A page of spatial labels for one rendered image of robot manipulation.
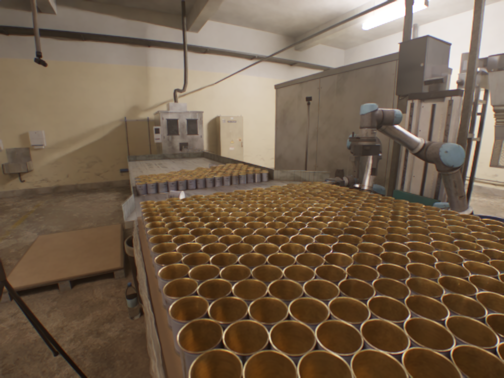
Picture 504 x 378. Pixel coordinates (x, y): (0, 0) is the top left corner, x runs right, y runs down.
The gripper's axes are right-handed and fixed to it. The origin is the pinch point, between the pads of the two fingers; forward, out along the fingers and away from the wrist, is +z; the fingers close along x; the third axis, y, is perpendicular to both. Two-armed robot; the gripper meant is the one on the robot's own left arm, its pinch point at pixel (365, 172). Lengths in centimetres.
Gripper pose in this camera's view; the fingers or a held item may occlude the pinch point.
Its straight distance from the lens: 125.9
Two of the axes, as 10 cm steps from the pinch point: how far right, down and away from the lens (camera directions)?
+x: 8.9, -1.1, 4.5
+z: 0.2, 9.8, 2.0
